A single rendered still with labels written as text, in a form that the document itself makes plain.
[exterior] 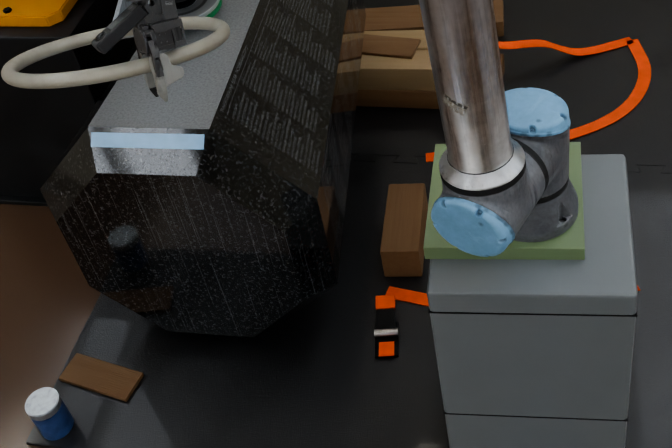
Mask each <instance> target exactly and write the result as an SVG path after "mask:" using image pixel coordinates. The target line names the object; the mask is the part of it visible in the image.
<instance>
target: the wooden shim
mask: <svg viewBox="0 0 672 448"><path fill-rule="evenodd" d="M143 376H144V374H143V373H142V372H139V371H135V370H132V369H129V368H125V367H122V366H119V365H115V364H112V363H109V362H106V361H102V360H99V359H96V358H92V357H89V356H86V355H82V354H79V353H76V354H75V356H74V357H73V359H72V360H71V361H70V363H69V364H68V366H67V367H66V368H65V370H64V371H63V372H62V374H61V375H60V377H59V380H60V381H62V382H66V383H69V384H72V385H75V386H78V387H81V388H84V389H87V390H91V391H94V392H97V393H100V394H103V395H106V396H109V397H113V398H116V399H119V400H122V401H125V402H127V401H128V399H129V398H130V396H131V395H132V393H133V392H134V390H135V388H136V387H137V385H138V384H139V382H140V381H141V379H142V378H143Z"/></svg>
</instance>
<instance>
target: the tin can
mask: <svg viewBox="0 0 672 448"><path fill-rule="evenodd" d="M25 411H26V413H27V414H28V416H29V417H30V418H31V420H32V421H33V422H34V424H35V425H36V427H37V428H38V430H39V431H40V433H41V434H42V436H43V437H44V438H45V439H47V440H51V441H55V440H59V439H61V438H63V437H65V436H66V435H67V434H68V433H69V432H70V431H71V429H72V427H73V424H74V419H73V417H72V415H71V413H70V412H69V410H68V408H67V407H66V405H65V404H64V402H63V400H62V399H61V397H60V395H59V393H58V392H57V391H56V390H55V389H54V388H51V387H44V388H40V389H38V390H36V391H34V392H33V393H32V394H31V395H30V396H29V397H28V398H27V400H26V403H25Z"/></svg>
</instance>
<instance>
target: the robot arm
mask: <svg viewBox="0 0 672 448"><path fill-rule="evenodd" d="M127 1H138V3H137V4H138V5H137V4H135V3H132V4H131V5H130V6H128V7H127V8H126V9H125V10H124V11H123V12H122V13H121V14H120V15H119V16H118V17H117V18H116V19H115V20H114V21H113V22H111V23H110V24H109V25H108V26H107V27H106V28H105V29H104V30H103V31H102V32H101V33H99V34H98V35H97V36H96V38H95V39H93V40H92V42H91V44H92V46H93V47H94V48H95V49H96V50H97V51H99V52H100V53H102V54H106V53H107V52H108V51H110V50H111V49H112V48H113V47H114V46H115V45H116V44H117V43H118V42H119V41H120V40H121V39H122V38H123V37H124V36H125V35H126V34H127V33H128V32H129V31H131V30H132V29H133V35H134V40H135V44H136V49H137V54H138V58H139V59H141V58H145V57H150V58H149V66H150V69H151V71H152V72H150V73H146V74H144V77H145V80H146V83H147V86H148V88H149V90H150V92H151V93H152V94H153V95H154V96H155V97H159V96H160V97H161V98H162V99H163V100H164V101H165V102H167V101H168V93H167V86H169V85H170V84H172V83H174V82H175V81H177V80H179V79H181V78H182V77H183V76H184V70H183V68H182V67H181V66H176V65H172V64H171V63H170V60H169V57H168V55H167V54H165V53H159V51H162V50H171V49H175V48H177V47H179V46H183V45H187V42H186V37H185V33H184V28H183V23H182V19H181V18H179V17H178V13H177V8H176V4H175V0H150V4H148V1H149V0H127ZM419 4H420V9H421V14H422V20H423V25H424V30H425V36H426V41H427V46H428V52H429V57H430V62H431V67H432V73H433V78H434V83H435V89H436V94H437V99H438V105H439V110H440V115H441V121H442V126H443V131H444V136H445V142H446V147H447V149H446V150H445V152H444V153H443V154H442V156H441V158H440V162H439V170H440V175H441V180H442V185H443V191H442V194H441V196H440V197H439V198H438V199H437V200H436V201H435V202H434V206H433V208H432V211H431V219H432V221H433V225H434V227H435V228H436V230H437V231H438V233H439V234H440V235H441V236H442V237H443V238H444V239H445V240H446V241H447V242H449V243H450V244H451V245H453V246H456V247H457V248H458V249H460V250H462V251H464V252H466V253H469V254H472V255H475V256H481V257H489V256H496V255H499V254H501V253H502V252H503V251H504V250H505V249H506V248H507V247H508V245H509V244H510V243H512V242H513V241H514V240H515V241H519V242H541V241H546V240H550V239H553V238H555V237H558V236H559V235H561V234H563V233H564V232H566V231H567V230H568V229H569V228H570V227H571V226H572V225H573V224H574V222H575V220H576V218H577V215H578V196H577V193H576V190H575V188H574V187H573V185H572V183H571V181H570V179H569V143H570V124H571V121H570V118H569V109H568V106H567V104H566V103H565V101H564V100H563V99H562V98H561V97H558V96H557V95H556V94H554V93H552V92H550V91H547V90H544V89H539V88H516V89H511V90H508V91H505V89H504V82H503V74H502V67H501V59H500V52H499V44H498V36H497V29H496V21H495V14H494V6H493V0H419ZM180 27H181V28H180ZM181 31H182V32H181ZM182 34H183V37H182ZM183 38H184V39H183ZM158 95H159V96H158Z"/></svg>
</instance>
